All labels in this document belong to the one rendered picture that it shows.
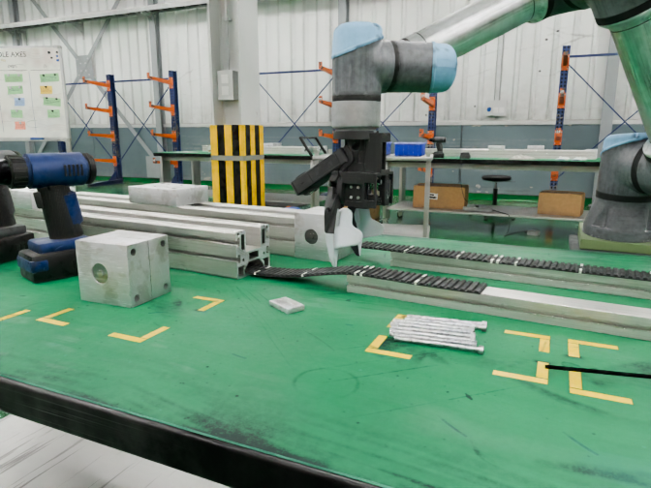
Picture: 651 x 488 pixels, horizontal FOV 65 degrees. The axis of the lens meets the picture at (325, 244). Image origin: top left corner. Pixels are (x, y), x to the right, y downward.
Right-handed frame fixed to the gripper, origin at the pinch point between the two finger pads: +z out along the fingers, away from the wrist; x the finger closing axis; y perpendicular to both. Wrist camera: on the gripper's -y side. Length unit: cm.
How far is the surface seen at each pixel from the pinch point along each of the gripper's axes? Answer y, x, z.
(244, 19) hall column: -220, 266, -105
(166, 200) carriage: -54, 14, -4
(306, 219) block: -15.3, 14.1, -2.6
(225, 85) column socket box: -237, 261, -57
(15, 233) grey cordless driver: -68, -14, 0
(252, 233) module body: -20.2, 2.3, -1.2
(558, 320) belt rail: 33.3, -2.1, 4.7
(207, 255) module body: -25.8, -3.9, 2.3
